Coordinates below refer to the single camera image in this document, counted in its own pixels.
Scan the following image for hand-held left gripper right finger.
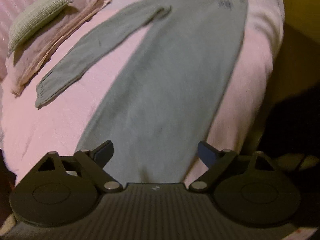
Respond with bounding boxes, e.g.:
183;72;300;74
188;141;278;193

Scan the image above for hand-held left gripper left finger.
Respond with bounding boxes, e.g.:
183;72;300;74
37;140;123;193

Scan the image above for light blue sweatpants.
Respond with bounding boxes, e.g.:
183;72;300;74
35;0;249;183

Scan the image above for pink and lavender bedspread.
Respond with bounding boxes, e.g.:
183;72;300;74
0;0;285;188

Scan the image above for folded pink cloth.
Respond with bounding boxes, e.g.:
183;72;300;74
10;0;112;97

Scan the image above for grey-green knitted pillow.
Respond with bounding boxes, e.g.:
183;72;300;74
7;0;74;52

